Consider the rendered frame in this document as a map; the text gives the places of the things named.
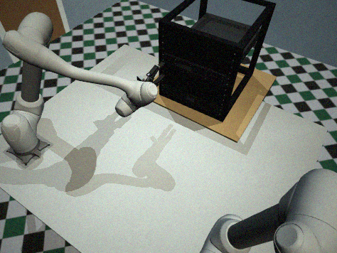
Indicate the black metal rack frame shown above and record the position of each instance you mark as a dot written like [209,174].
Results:
[213,42]

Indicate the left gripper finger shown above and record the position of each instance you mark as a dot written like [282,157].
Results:
[156,82]
[154,70]

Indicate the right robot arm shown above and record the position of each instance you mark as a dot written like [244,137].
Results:
[304,221]

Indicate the tan wooden board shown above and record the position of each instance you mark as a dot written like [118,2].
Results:
[240,114]

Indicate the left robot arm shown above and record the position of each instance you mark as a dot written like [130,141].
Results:
[30,43]

